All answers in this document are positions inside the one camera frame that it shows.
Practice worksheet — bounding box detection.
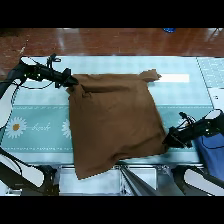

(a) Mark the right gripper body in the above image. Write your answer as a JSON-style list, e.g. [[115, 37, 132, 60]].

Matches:
[[162, 125, 194, 150]]

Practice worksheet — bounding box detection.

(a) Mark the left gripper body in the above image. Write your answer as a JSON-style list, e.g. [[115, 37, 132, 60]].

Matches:
[[54, 67, 80, 89]]

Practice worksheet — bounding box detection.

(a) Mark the brown T-shirt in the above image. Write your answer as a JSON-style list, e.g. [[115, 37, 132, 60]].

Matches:
[[65, 68, 170, 181]]

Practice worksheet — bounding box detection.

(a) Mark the blue garment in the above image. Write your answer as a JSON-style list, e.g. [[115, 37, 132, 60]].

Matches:
[[193, 132, 224, 183]]

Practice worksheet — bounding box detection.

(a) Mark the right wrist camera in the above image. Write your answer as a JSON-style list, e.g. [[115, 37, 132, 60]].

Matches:
[[178, 111, 198, 130]]

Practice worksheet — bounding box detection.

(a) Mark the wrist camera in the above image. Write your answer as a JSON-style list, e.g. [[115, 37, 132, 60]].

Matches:
[[46, 53, 63, 69], [178, 111, 198, 130]]

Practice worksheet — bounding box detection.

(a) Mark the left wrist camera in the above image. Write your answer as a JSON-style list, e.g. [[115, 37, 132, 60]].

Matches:
[[46, 53, 63, 69]]

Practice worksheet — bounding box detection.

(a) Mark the black cable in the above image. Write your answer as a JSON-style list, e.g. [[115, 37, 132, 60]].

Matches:
[[19, 81, 56, 91]]

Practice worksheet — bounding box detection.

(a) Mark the silver frame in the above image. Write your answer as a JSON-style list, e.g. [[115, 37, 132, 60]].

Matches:
[[0, 162, 224, 197]]

